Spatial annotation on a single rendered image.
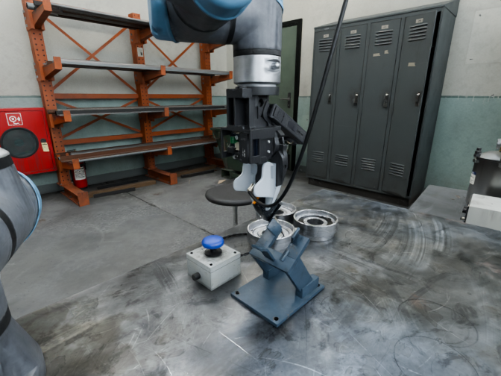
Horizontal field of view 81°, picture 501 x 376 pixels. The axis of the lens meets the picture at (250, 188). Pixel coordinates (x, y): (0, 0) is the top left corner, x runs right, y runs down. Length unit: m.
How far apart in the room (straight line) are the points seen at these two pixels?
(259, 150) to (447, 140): 3.39
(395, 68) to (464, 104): 0.81
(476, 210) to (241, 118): 0.96
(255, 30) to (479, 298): 0.55
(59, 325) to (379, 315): 0.47
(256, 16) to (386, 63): 3.00
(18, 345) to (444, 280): 0.64
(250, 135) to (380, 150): 3.03
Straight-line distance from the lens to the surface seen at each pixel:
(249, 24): 0.47
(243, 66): 0.47
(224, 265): 0.53
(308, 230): 0.68
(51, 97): 3.97
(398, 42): 3.42
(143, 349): 0.46
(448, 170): 3.81
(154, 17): 0.44
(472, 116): 3.72
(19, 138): 3.94
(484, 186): 1.46
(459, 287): 0.65
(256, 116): 0.48
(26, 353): 0.45
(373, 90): 3.45
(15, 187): 0.49
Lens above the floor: 1.12
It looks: 17 degrees down
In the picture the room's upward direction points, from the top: straight up
